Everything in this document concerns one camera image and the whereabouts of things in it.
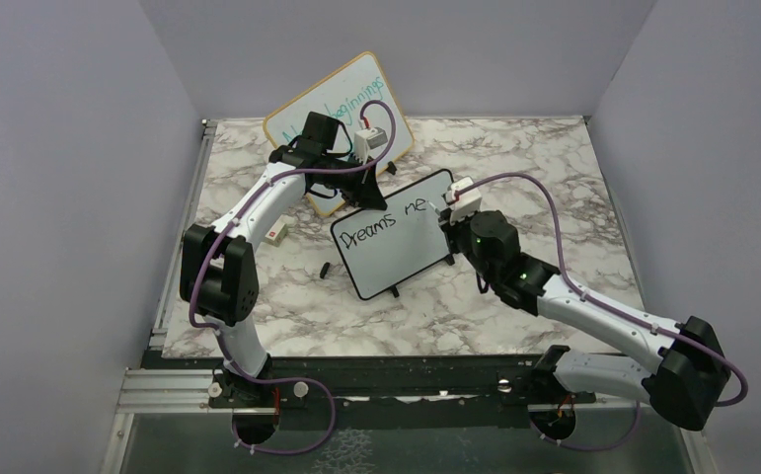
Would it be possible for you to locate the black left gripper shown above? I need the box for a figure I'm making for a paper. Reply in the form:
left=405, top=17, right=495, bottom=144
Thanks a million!
left=321, top=151, right=387, bottom=209

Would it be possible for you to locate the black framed whiteboard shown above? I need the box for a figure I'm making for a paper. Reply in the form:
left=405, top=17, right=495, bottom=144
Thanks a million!
left=330, top=169, right=453, bottom=300

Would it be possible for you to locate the black whiteboard marker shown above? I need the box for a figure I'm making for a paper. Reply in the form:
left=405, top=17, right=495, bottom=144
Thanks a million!
left=427, top=201, right=441, bottom=220

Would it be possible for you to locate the black marker cap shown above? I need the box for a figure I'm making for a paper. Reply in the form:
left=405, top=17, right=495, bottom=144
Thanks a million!
left=319, top=262, right=331, bottom=279

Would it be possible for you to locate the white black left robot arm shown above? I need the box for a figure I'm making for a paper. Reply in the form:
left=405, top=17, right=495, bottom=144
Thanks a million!
left=180, top=113, right=387, bottom=406

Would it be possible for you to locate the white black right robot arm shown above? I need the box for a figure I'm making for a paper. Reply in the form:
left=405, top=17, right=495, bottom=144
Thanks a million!
left=438, top=209, right=730, bottom=431

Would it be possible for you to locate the yellow framed whiteboard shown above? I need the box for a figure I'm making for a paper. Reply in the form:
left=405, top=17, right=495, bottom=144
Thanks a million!
left=262, top=50, right=416, bottom=219

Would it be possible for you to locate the black small-board stand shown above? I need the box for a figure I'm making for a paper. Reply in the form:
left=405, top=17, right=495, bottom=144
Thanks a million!
left=387, top=254, right=456, bottom=298

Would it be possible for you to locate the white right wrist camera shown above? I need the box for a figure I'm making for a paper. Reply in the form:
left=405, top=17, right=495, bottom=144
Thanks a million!
left=444, top=177, right=483, bottom=224

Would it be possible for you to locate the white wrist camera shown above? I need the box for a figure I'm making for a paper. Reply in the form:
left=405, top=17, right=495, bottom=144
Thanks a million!
left=444, top=177, right=483, bottom=224
left=353, top=127, right=388, bottom=164

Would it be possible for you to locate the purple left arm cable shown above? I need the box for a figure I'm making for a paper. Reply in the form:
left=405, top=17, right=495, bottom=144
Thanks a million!
left=187, top=100, right=400, bottom=457

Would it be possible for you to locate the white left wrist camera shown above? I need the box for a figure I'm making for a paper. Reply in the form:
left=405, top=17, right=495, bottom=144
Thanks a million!
left=353, top=127, right=388, bottom=164

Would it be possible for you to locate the aluminium side rail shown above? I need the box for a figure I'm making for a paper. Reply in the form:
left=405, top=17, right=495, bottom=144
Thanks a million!
left=147, top=119, right=219, bottom=351

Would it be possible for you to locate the black aluminium front base frame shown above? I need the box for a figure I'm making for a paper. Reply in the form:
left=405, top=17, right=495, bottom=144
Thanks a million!
left=114, top=350, right=699, bottom=434

